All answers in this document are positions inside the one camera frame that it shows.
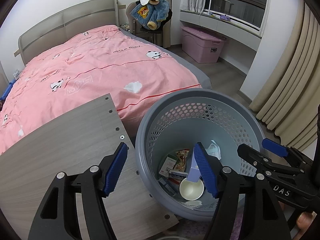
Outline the purple cardboard box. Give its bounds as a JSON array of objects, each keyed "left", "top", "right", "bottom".
[{"left": 187, "top": 153, "right": 201, "bottom": 183}]

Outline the light blue wet wipes pack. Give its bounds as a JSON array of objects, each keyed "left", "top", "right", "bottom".
[{"left": 206, "top": 140, "right": 221, "bottom": 160}]

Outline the grey blue plastic trash basket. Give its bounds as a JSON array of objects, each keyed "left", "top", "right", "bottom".
[{"left": 135, "top": 89, "right": 265, "bottom": 221}]

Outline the person's right hand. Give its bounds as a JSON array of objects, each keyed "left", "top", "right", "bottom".
[{"left": 297, "top": 212, "right": 317, "bottom": 233}]

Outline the beige curtain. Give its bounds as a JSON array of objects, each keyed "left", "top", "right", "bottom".
[{"left": 249, "top": 1, "right": 319, "bottom": 151}]

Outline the white paper cup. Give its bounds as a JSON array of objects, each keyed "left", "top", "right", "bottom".
[{"left": 179, "top": 178, "right": 204, "bottom": 201}]

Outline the snack wrapper in basket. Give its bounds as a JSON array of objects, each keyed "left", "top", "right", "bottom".
[{"left": 174, "top": 149, "right": 190, "bottom": 172}]

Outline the green white medicine box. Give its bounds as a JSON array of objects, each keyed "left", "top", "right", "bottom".
[{"left": 158, "top": 154, "right": 177, "bottom": 178}]

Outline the pink plastic storage box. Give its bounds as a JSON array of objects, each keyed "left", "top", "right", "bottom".
[{"left": 181, "top": 26, "right": 226, "bottom": 63}]

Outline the blue item beside bed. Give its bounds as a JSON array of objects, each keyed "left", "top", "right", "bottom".
[{"left": 0, "top": 80, "right": 16, "bottom": 101}]

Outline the white desk lamp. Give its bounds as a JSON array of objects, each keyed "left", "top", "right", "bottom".
[{"left": 207, "top": 0, "right": 234, "bottom": 16}]

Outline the dark chair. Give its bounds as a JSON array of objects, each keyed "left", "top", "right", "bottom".
[{"left": 126, "top": 1, "right": 172, "bottom": 48}]

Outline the pink panda print duvet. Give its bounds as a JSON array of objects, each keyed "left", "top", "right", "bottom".
[{"left": 1, "top": 25, "right": 201, "bottom": 152}]

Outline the blue denim kids jacket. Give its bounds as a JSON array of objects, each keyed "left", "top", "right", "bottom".
[{"left": 130, "top": 0, "right": 170, "bottom": 30}]

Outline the grey upholstered bed headboard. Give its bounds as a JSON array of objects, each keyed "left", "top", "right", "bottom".
[{"left": 18, "top": 0, "right": 126, "bottom": 65}]

